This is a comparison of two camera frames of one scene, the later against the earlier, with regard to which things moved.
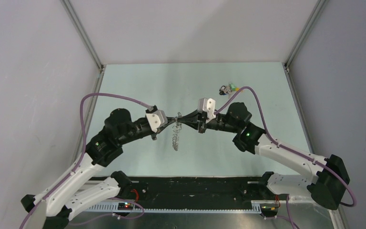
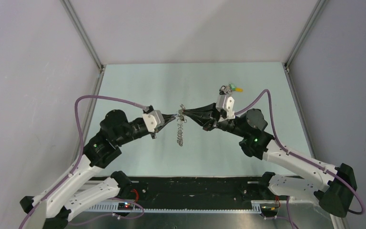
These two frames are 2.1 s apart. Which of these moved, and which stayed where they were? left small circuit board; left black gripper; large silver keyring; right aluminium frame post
Moved: large silver keyring
Stayed: left black gripper; right aluminium frame post; left small circuit board
